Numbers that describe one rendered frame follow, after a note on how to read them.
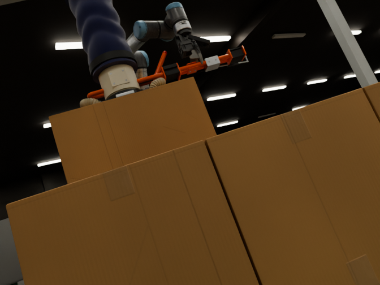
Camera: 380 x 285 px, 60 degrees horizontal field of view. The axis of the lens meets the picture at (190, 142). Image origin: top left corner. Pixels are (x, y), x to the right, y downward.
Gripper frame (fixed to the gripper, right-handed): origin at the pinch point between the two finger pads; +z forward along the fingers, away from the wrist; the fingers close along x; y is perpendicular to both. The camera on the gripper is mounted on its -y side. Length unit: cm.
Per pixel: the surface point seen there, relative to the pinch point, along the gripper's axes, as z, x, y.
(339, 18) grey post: -83, -158, -228
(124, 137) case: 30, 22, 47
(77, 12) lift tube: -40, 8, 49
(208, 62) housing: 0.5, 3.4, -3.1
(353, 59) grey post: -32, -162, -222
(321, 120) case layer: 57, 82, 6
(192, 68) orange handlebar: 1.1, 3.4, 5.8
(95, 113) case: 17, 23, 55
